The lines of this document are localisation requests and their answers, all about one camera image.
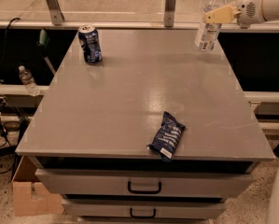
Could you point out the grey drawer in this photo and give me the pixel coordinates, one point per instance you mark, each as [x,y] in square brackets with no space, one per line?
[142,209]
[143,183]

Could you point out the metal bracket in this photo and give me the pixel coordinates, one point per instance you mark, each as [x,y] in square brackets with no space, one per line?
[55,12]
[169,11]

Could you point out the green handled tool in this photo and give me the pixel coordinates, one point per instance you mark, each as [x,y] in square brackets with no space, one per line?
[42,44]

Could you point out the left metal bracket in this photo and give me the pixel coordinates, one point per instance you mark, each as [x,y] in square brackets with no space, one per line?
[55,12]

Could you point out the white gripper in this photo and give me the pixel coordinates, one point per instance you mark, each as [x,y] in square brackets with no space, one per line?
[248,9]

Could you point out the lower grey drawer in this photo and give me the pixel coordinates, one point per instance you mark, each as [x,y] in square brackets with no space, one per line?
[142,209]

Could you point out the dark blue snack bag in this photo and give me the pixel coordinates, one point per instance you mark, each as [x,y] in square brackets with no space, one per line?
[167,137]

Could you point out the cardboard box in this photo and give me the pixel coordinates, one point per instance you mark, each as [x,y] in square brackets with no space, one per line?
[30,197]

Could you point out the small clear bottle on ledge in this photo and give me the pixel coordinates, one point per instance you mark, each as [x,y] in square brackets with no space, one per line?
[28,81]

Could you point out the upper grey drawer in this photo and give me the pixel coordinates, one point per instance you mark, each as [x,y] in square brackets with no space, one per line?
[143,183]

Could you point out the middle metal bracket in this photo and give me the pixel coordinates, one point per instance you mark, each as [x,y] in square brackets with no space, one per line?
[169,11]

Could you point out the blue pepsi can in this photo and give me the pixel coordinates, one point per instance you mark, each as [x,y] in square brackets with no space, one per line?
[89,41]

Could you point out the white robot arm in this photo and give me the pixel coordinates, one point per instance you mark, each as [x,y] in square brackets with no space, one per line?
[264,15]

